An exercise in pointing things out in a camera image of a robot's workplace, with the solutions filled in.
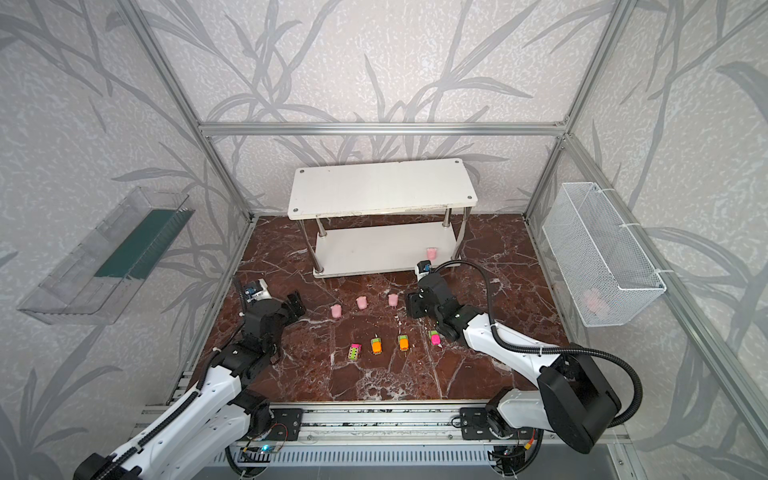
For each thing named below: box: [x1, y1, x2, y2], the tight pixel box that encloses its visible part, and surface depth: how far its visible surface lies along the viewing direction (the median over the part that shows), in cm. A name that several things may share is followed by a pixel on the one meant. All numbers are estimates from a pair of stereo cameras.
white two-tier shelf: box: [287, 158, 478, 278], surface depth 85 cm
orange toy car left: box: [370, 337, 383, 355], surface depth 86 cm
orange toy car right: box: [398, 334, 409, 352], surface depth 86 cm
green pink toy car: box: [348, 343, 363, 361], surface depth 84 cm
